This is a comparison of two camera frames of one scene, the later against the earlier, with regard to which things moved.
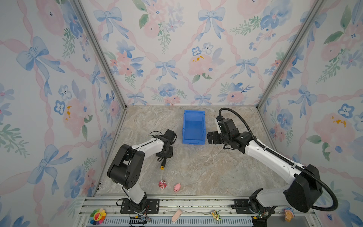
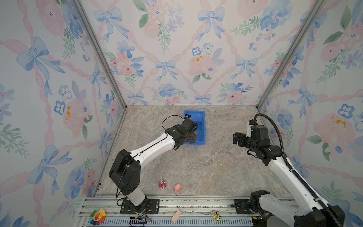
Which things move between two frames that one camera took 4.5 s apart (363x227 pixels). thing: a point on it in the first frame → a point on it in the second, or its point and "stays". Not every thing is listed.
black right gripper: [209, 135] → [242, 136]
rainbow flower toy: [98, 216] stays
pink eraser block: [177, 215] stays
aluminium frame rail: [104, 210] stays
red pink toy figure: [162, 184] stays
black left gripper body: [169, 154] → [191, 138]
